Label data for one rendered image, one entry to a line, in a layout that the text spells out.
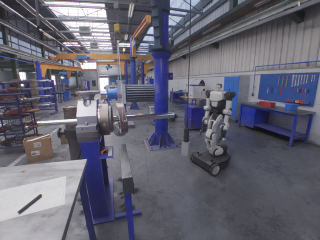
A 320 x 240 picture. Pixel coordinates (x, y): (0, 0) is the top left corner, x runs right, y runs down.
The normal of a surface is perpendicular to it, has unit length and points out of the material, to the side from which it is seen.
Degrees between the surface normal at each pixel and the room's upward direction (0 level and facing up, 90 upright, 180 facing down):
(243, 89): 90
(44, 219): 0
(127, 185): 90
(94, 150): 90
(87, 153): 90
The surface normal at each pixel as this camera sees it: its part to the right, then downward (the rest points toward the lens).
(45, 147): 0.61, 0.18
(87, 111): 0.20, -0.53
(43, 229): 0.00, -0.97
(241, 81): 0.26, 0.23
